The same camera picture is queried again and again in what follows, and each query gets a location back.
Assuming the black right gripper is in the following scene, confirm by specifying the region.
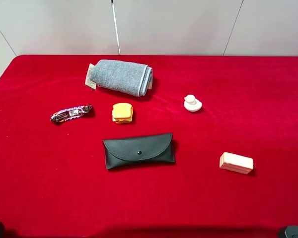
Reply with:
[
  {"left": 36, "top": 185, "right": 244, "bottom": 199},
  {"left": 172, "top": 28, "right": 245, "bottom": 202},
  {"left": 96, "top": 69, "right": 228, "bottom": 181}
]
[{"left": 278, "top": 226, "right": 298, "bottom": 238}]

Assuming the grey towel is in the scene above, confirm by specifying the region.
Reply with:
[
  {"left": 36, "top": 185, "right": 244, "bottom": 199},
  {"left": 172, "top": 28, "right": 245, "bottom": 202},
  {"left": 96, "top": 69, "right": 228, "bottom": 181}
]
[{"left": 90, "top": 59, "right": 153, "bottom": 97}]

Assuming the pink wafer block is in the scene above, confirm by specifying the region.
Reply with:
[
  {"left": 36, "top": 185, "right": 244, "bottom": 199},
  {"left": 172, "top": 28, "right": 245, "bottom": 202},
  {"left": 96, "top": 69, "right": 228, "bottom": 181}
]
[{"left": 219, "top": 152, "right": 254, "bottom": 174}]

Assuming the red velvet tablecloth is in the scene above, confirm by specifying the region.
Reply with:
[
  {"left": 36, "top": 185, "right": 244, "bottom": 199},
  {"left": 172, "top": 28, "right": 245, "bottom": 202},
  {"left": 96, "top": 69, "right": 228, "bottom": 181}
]
[{"left": 0, "top": 55, "right": 298, "bottom": 238}]

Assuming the Snickers candy bar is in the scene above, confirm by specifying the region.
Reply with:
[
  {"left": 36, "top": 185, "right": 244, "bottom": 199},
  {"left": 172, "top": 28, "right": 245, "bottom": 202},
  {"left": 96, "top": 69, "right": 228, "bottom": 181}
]
[{"left": 50, "top": 105, "right": 93, "bottom": 123}]

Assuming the black glasses case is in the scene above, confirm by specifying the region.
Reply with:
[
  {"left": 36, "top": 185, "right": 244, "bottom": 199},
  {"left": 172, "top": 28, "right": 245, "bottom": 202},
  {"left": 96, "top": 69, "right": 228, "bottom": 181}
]
[{"left": 103, "top": 133, "right": 175, "bottom": 170}]

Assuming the toy sandwich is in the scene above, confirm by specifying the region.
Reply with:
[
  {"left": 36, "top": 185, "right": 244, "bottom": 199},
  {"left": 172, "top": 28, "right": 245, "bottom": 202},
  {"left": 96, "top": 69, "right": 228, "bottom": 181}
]
[{"left": 112, "top": 103, "right": 133, "bottom": 124}]

